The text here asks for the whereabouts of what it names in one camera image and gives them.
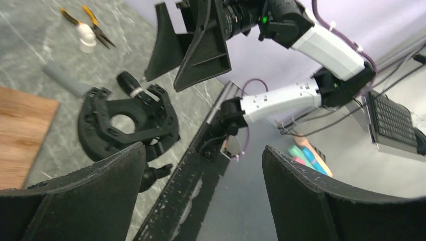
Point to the grey plastic tube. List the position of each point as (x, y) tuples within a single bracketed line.
[(60, 75)]

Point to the black front rail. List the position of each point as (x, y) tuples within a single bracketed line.
[(181, 207)]

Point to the keyboard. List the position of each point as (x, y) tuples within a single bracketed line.
[(391, 125)]

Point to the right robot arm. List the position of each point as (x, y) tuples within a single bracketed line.
[(292, 34)]

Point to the shock mount mic stand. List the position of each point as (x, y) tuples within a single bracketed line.
[(105, 126)]

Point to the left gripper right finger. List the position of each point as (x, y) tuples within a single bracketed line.
[(308, 205)]

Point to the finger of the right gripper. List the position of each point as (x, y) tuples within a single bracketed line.
[(207, 54), (170, 47)]

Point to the white pipe fitting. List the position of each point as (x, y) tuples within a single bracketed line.
[(87, 38)]

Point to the coloured objects on floor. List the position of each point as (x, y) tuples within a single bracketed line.
[(313, 156)]

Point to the wooden board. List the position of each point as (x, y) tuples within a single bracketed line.
[(25, 121)]

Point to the yellow handled pliers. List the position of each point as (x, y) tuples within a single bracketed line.
[(94, 25)]

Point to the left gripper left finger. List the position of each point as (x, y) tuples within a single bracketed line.
[(92, 203)]

